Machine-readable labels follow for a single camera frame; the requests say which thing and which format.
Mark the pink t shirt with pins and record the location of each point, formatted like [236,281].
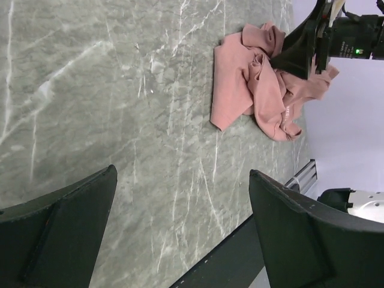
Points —
[246,84]

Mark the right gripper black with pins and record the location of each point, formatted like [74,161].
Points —
[340,34]

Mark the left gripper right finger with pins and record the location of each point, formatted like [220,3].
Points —
[308,244]

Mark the aluminium frame rail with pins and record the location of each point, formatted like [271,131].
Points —
[303,181]

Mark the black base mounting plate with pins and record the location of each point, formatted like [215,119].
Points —
[234,262]

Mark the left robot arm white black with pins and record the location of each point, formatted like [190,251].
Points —
[357,204]

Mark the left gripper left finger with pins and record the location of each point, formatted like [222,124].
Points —
[54,240]

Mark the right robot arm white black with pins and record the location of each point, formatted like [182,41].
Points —
[377,39]

